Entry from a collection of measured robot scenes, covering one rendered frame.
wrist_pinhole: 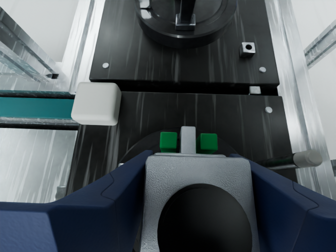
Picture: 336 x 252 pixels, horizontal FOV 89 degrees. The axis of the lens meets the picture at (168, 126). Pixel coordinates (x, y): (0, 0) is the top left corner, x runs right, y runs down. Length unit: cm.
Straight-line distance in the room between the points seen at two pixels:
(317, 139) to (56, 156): 33
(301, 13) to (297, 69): 28
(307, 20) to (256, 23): 25
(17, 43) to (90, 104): 10
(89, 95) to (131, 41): 10
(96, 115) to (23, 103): 13
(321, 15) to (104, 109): 52
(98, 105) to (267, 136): 19
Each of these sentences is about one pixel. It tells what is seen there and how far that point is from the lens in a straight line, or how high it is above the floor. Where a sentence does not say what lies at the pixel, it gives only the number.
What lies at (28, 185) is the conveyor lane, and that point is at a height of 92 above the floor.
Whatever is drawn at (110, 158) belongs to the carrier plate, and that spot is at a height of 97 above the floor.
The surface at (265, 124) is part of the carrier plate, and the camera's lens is 22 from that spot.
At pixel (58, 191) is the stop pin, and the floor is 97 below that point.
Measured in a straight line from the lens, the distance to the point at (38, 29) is 53.
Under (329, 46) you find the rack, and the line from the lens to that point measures 34.
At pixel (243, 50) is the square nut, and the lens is 25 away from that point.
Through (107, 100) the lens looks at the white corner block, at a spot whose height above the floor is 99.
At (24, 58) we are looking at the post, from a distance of 25.
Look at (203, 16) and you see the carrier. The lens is 26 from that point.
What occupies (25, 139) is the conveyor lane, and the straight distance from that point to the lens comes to 32.
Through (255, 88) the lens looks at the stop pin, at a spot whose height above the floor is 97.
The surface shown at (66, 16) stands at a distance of 52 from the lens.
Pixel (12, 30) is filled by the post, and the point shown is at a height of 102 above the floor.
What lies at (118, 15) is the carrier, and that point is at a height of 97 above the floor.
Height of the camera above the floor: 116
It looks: 72 degrees down
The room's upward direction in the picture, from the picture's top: 2 degrees counter-clockwise
